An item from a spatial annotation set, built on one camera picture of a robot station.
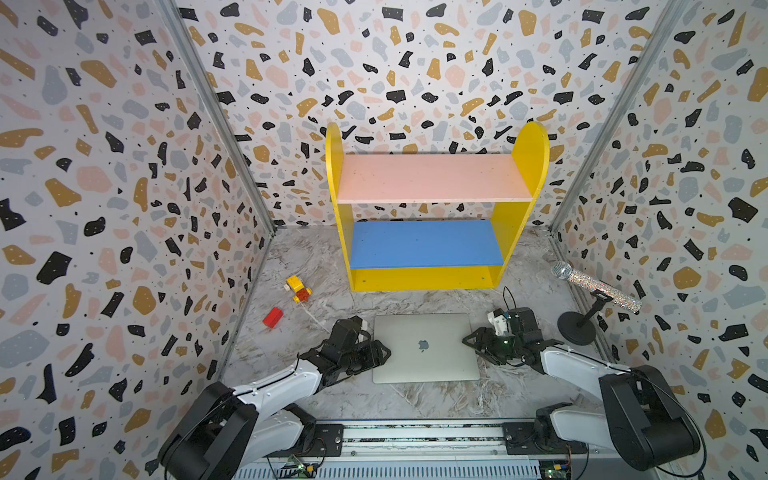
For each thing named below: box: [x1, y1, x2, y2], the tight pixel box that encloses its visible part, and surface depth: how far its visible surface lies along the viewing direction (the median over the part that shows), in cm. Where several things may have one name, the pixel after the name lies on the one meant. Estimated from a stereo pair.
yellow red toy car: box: [284, 275, 313, 303], surface depth 100 cm
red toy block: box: [262, 307, 283, 329], surface depth 97 cm
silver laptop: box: [372, 313, 481, 384], surface depth 91 cm
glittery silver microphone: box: [551, 261, 643, 313], surface depth 81 cm
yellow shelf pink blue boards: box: [325, 122, 550, 292], surface depth 102 cm
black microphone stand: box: [557, 289, 613, 346], surface depth 94 cm
